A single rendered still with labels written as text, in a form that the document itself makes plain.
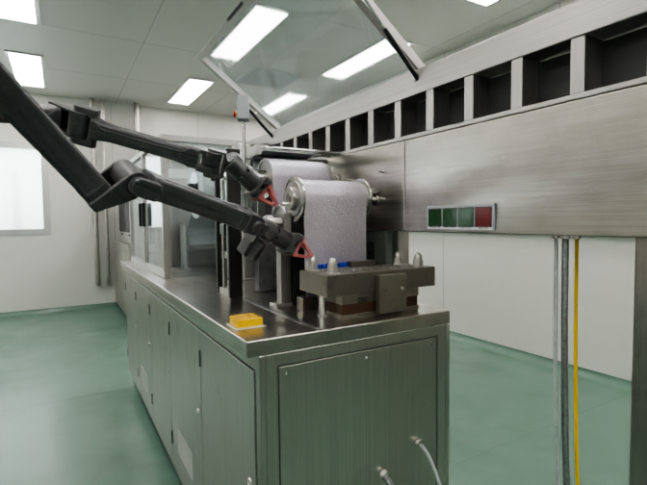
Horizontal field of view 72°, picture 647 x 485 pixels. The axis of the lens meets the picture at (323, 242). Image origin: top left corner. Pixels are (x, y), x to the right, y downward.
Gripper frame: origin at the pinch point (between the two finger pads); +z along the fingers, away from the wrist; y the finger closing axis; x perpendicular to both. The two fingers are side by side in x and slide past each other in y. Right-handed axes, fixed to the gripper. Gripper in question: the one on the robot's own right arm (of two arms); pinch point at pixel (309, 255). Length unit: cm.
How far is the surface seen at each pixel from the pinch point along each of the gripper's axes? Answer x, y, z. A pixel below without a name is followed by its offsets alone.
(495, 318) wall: 66, -140, 267
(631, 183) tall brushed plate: 31, 78, 18
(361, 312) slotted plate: -10.2, 18.7, 13.5
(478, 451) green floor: -37, -28, 149
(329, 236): 8.8, 0.3, 3.3
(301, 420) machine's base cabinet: -42.3, 25.5, 5.2
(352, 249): 9.2, 0.2, 13.5
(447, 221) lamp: 23.9, 29.1, 20.9
